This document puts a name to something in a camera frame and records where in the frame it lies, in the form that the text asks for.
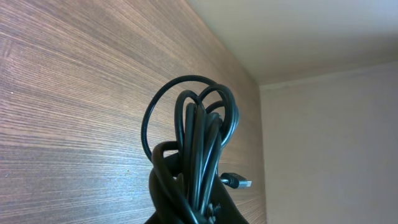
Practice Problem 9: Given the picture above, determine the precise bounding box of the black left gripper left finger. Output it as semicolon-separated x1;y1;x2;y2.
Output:
146;149;185;224

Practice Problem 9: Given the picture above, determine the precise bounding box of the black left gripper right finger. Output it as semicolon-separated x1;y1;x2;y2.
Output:
211;176;248;224

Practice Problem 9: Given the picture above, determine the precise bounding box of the black USB cable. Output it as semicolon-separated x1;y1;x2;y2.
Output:
141;75;253;224

